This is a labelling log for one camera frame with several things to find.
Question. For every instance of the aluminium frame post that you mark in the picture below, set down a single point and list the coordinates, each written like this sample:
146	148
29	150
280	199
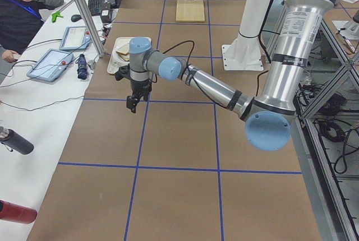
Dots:
87	17

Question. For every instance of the black bottle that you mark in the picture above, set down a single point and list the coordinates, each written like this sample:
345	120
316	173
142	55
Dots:
15	142

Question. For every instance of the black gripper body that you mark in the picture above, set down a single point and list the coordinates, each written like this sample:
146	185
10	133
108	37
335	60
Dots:
141	86

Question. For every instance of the far teach pendant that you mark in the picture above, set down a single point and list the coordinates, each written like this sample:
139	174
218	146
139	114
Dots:
75	38

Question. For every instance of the bread slice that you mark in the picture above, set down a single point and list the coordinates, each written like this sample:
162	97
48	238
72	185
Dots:
126	57
123	49

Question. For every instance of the green plastic tool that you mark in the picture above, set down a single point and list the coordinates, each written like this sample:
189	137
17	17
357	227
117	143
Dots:
55	16

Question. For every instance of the teach pendant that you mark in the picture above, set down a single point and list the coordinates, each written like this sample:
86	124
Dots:
50	66
75	38

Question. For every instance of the seated person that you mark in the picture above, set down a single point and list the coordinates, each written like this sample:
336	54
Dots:
20	22

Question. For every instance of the red bottle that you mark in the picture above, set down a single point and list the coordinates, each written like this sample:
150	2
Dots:
16	213

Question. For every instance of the black keyboard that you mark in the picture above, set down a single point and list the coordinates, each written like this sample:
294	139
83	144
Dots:
95	7

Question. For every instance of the cream bear serving tray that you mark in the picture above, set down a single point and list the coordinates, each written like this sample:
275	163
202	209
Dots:
115	63

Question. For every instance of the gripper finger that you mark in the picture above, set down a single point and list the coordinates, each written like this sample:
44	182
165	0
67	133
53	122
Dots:
146	96
132	102

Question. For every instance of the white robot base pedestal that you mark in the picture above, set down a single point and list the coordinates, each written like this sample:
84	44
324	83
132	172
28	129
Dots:
244	54

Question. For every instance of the small black box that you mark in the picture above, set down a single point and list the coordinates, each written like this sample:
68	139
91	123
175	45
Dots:
106	16

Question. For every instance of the near teach pendant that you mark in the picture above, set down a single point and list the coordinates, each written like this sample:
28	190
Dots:
50	66

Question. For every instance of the folded dark umbrella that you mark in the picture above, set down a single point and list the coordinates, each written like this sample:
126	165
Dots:
82	71

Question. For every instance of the white round plate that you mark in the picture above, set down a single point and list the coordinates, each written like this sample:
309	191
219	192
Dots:
119	56

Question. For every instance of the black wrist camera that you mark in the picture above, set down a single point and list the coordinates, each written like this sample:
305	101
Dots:
123	72

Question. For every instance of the black computer mouse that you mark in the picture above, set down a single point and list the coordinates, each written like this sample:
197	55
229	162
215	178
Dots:
76	18

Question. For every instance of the wooden cutting board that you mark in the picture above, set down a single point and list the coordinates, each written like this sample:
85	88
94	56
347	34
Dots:
190	11

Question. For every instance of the small silver cylinder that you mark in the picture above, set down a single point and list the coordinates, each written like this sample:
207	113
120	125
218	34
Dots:
92	64

